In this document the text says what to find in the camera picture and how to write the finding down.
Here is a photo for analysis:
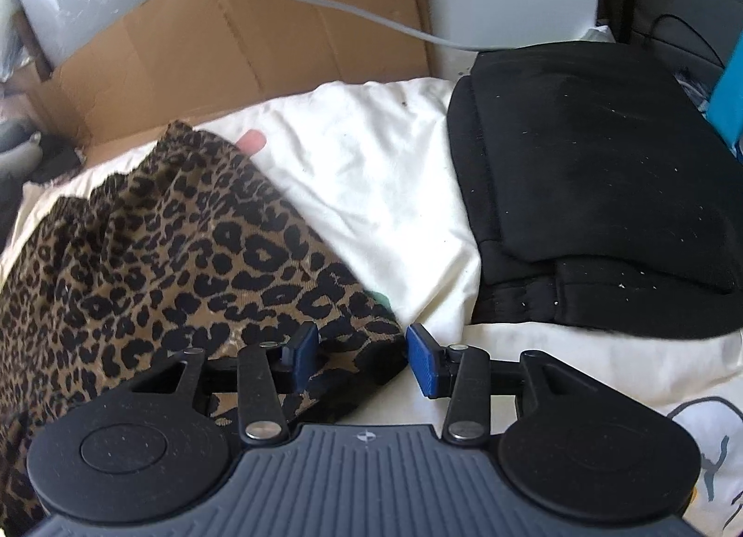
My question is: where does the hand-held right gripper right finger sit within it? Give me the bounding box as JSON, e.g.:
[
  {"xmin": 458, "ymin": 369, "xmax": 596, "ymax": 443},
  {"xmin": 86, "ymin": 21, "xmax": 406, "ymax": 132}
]
[{"xmin": 404, "ymin": 322, "xmax": 575, "ymax": 446}]

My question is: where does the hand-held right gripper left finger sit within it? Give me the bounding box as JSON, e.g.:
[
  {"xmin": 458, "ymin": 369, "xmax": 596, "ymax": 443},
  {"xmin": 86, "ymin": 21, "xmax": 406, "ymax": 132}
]
[{"xmin": 130, "ymin": 321, "xmax": 321, "ymax": 448}]

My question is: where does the leopard print garment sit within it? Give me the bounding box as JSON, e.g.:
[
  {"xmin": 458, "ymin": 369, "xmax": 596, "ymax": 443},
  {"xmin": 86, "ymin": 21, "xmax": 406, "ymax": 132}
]
[{"xmin": 0, "ymin": 119, "xmax": 407, "ymax": 532}]

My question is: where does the black clothes pile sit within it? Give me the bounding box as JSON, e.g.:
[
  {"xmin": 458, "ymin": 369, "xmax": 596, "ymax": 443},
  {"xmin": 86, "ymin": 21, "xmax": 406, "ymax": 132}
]
[{"xmin": 29, "ymin": 136, "xmax": 88, "ymax": 184}]

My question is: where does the cream bear print blanket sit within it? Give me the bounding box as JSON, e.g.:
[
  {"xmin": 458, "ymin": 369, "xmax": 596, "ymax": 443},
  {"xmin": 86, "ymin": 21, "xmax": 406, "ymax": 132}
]
[{"xmin": 0, "ymin": 76, "xmax": 743, "ymax": 537}]

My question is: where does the folded black garment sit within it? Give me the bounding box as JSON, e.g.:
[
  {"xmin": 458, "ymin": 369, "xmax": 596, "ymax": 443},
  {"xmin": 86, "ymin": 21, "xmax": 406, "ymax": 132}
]
[{"xmin": 447, "ymin": 41, "xmax": 743, "ymax": 341}]

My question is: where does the flattened brown cardboard box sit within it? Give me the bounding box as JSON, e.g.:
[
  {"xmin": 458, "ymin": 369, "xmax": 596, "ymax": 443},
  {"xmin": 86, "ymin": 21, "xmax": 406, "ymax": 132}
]
[{"xmin": 26, "ymin": 0, "xmax": 442, "ymax": 167}]

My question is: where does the blue printed bag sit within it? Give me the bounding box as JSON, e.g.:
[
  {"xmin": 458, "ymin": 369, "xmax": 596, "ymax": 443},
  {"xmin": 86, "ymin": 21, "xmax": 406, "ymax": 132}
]
[{"xmin": 705, "ymin": 44, "xmax": 743, "ymax": 149}]

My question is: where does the white cable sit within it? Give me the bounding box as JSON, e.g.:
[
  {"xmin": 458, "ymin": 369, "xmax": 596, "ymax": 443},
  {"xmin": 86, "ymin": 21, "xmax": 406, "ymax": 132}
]
[{"xmin": 181, "ymin": 0, "xmax": 500, "ymax": 53}]

